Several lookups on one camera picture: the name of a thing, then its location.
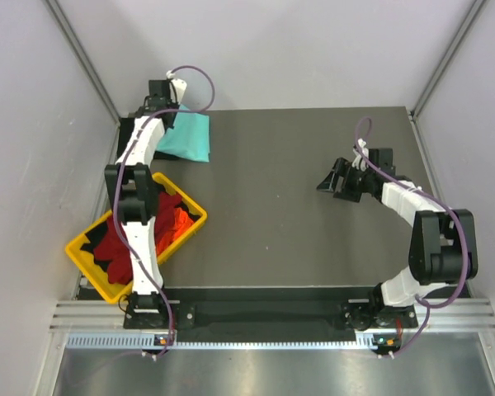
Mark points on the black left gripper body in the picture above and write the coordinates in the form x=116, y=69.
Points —
x=172, y=104

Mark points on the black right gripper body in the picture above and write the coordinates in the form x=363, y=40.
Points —
x=356, y=181

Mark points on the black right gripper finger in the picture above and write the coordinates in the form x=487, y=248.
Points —
x=331, y=183
x=341, y=165

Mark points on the teal t shirt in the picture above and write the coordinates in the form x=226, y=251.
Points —
x=190, y=137

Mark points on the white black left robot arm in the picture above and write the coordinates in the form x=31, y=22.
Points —
x=132, y=192

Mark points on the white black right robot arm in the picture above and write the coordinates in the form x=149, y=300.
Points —
x=442, y=248

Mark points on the folded black t shirt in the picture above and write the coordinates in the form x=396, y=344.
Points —
x=126, y=128

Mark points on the orange t shirt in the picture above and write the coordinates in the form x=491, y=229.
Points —
x=170, y=225

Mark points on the dark red t shirt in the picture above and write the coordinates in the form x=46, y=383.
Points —
x=111, y=250

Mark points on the black t shirt in bin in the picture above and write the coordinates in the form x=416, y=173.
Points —
x=95, y=235

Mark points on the yellow plastic bin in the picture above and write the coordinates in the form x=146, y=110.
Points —
x=98, y=278

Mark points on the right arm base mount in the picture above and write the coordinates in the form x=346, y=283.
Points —
x=361, y=315

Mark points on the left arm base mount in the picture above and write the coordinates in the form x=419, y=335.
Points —
x=148, y=313

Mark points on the aluminium frame rail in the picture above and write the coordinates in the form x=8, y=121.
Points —
x=464, y=315

